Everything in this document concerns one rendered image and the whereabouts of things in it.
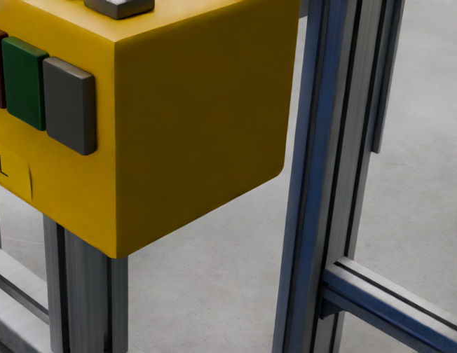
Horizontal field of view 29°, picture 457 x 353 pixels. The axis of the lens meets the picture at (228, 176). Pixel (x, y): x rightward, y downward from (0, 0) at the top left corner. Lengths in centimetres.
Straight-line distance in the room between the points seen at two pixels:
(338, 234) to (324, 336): 15
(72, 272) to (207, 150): 12
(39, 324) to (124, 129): 21
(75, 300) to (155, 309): 143
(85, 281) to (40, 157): 10
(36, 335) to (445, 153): 216
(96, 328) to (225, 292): 147
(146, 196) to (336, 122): 60
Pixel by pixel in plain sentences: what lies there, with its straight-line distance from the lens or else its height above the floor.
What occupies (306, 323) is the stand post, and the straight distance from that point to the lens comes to 105.
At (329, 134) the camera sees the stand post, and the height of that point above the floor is 76.
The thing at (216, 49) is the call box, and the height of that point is 106.
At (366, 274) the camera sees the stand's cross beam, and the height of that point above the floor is 58.
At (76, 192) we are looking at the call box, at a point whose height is 100.
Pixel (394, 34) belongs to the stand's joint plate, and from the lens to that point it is 94.
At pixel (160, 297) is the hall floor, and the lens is 189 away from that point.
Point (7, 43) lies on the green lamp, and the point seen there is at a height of 106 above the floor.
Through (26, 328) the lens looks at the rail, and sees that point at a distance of 49.
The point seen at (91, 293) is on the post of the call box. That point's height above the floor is 91.
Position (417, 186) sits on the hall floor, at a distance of 239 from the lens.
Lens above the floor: 118
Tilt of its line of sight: 31 degrees down
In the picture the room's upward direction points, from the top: 4 degrees clockwise
